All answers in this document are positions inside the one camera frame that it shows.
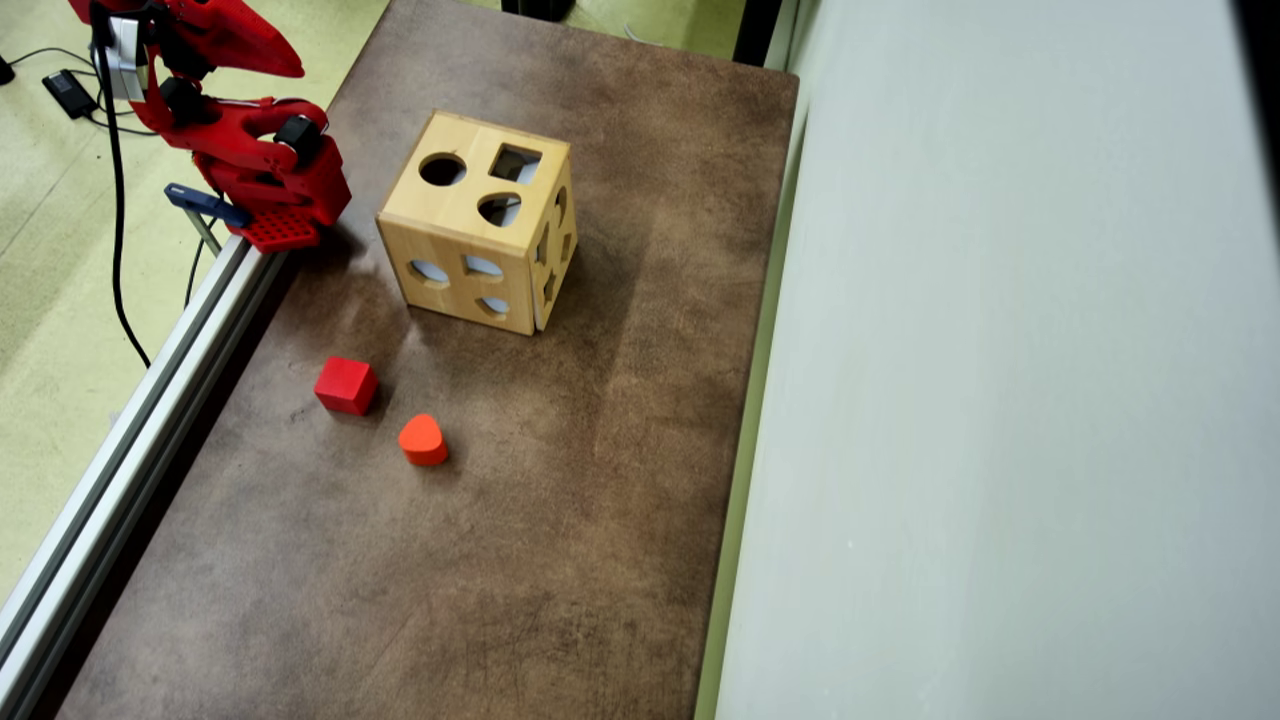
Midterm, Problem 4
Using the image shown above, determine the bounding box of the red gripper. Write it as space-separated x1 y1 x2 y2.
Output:
150 0 305 81

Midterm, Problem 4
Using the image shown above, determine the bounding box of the red wooden cube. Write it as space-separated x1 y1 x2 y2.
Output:
314 356 380 417

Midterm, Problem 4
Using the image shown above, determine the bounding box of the wooden shape sorter box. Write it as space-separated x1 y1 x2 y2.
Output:
376 110 579 337

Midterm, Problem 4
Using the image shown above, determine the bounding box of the black power adapter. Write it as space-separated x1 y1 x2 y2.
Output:
41 68 100 122

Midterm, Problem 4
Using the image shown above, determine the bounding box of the orange rounded triangle block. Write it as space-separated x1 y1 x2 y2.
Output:
398 413 450 467

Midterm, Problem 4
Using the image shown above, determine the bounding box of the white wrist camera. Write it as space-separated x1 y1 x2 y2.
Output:
97 15 150 102

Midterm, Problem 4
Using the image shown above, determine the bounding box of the blue handled table clamp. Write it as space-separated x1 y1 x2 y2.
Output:
164 182 252 257

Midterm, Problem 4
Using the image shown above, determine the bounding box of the thin black floor cable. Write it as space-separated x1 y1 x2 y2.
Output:
0 45 161 138

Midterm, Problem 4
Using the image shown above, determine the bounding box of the thick black camera cable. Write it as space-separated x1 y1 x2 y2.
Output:
92 40 153 369

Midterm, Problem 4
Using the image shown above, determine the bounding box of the aluminium profile rail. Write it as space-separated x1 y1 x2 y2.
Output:
0 232 291 720

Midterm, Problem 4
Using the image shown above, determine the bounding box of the black post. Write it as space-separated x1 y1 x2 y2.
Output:
732 0 785 69

